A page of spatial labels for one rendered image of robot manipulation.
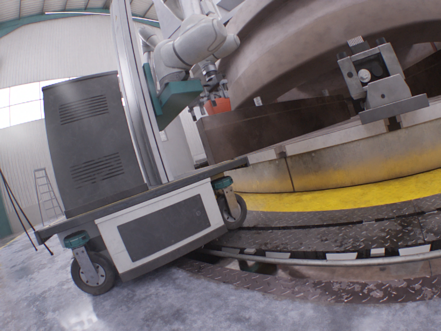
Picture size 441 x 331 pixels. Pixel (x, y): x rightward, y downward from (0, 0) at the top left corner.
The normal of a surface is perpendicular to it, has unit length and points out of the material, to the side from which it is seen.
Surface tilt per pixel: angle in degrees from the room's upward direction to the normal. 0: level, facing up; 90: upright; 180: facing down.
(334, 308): 0
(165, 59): 94
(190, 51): 128
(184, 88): 90
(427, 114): 90
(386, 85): 90
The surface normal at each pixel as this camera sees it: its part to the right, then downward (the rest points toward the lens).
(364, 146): -0.69, 0.26
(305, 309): -0.31, -0.95
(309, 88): 0.03, 0.04
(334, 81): -0.38, 0.17
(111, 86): 0.53, -0.13
